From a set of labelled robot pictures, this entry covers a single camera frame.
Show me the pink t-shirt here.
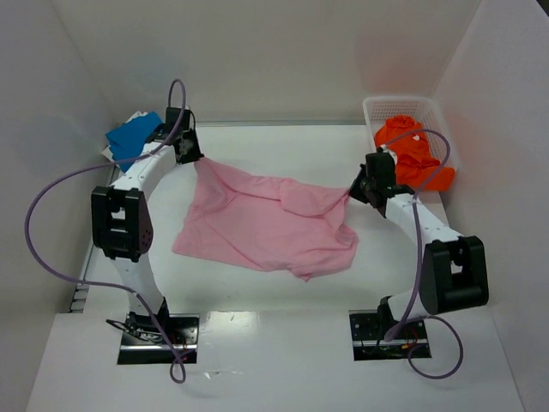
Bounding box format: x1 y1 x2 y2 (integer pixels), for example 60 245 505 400
172 158 359 281

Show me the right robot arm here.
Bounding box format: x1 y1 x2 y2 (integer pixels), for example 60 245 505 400
349 151 489 340

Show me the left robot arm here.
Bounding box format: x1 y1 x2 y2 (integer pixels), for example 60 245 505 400
91 106 203 342

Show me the orange crumpled t-shirt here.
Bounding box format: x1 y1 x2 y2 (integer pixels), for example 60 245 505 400
374 115 455 191

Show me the blue folded t-shirt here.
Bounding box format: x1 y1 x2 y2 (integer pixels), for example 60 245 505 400
106 112 162 161

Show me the white folded t-shirt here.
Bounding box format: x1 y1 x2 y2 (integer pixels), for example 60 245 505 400
101 111 148 162

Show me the white perforated plastic basket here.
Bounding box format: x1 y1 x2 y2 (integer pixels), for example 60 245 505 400
362 95 460 172

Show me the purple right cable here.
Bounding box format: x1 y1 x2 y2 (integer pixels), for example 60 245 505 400
377 128 465 379

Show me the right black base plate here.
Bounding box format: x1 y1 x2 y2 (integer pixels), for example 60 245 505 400
349 311 431 361

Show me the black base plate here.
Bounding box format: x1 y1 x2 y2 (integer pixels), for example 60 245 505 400
107 314 200 366
349 311 431 361

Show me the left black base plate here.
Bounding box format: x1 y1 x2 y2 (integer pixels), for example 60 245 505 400
107 314 200 366

